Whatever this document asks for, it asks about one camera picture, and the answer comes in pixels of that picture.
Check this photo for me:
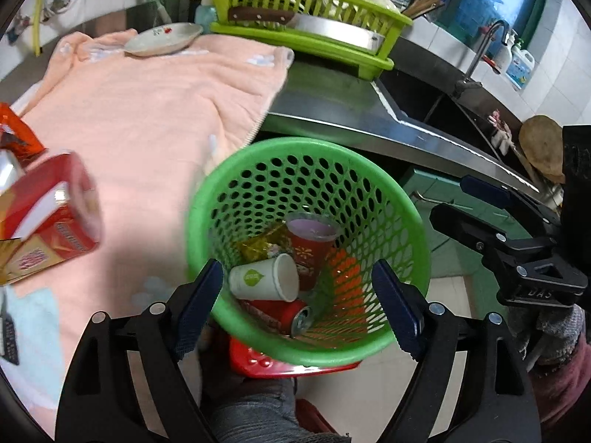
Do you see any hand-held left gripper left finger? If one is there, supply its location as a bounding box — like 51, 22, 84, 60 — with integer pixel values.
55, 258, 225, 443

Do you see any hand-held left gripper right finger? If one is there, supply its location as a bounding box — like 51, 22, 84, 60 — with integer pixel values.
372, 261, 542, 443

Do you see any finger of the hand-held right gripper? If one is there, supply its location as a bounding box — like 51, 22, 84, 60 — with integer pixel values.
459, 174, 561, 228
429, 204, 557, 264

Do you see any white paper cup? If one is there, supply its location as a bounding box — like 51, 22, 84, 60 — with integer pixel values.
228, 253, 301, 302

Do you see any red patterned can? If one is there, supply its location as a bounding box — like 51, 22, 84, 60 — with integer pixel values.
238, 298, 315, 339

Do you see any green perforated basket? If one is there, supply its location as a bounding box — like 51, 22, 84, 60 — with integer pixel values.
186, 136, 432, 366

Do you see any yellow plastic bag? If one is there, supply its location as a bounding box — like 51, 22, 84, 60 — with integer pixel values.
235, 221, 291, 264

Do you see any red cup with clear lid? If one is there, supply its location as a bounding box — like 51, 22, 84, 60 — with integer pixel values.
284, 212, 341, 291

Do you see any amber tea bottle red label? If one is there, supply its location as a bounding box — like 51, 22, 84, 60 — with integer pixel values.
0, 150, 103, 287

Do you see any small black packet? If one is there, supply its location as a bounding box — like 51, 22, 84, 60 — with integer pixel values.
0, 286, 21, 366

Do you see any orange snack packet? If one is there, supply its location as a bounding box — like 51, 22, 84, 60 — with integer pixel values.
0, 104, 47, 162

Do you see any person's right forearm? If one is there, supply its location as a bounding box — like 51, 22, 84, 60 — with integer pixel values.
529, 337, 591, 431

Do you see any person's right hand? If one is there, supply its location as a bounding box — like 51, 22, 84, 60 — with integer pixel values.
510, 305, 585, 372

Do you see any round brown board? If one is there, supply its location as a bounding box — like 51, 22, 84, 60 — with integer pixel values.
518, 115, 566, 183

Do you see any red plastic stool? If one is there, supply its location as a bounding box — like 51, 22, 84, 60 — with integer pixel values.
228, 337, 361, 379

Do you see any stainless steel sink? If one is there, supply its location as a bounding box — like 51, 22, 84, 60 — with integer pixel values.
379, 69, 541, 185

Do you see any person's grey trouser leg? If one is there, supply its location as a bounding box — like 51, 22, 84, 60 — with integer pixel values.
203, 360, 352, 443

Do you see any white detergent bottle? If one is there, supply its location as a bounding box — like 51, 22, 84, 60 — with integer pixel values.
505, 39, 536, 90

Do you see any metal faucet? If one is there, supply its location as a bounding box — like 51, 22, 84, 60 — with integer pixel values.
455, 19, 511, 100

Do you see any bundle of chopsticks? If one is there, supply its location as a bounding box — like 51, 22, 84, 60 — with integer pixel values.
402, 0, 448, 20

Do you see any peach flower print towel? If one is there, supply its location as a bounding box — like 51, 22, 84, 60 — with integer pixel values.
0, 30, 295, 425

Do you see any green dish rack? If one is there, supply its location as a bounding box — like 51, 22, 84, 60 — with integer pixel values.
202, 0, 414, 81

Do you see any white plate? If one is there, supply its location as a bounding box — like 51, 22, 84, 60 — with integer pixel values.
124, 22, 205, 57

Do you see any light blue bottle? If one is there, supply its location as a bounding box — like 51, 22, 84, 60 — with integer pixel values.
194, 2, 220, 35

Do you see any cleaver with brown handle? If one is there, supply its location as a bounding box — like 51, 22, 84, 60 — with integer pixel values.
228, 6, 386, 54

